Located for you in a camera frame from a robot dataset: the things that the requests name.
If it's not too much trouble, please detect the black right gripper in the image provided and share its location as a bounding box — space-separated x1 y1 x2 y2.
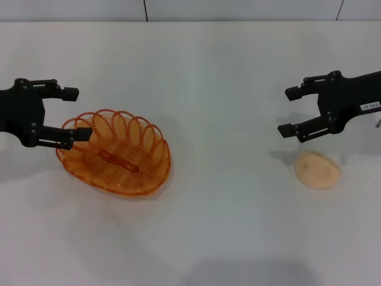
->
277 70 381 143

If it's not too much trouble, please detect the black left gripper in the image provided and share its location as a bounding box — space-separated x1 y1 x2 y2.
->
0 79 93 151

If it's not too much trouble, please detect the round pale bread bun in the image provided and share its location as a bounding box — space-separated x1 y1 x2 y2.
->
294 150 342 191

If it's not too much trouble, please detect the orange woven plastic basket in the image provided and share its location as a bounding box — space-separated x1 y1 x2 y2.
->
55 108 172 197

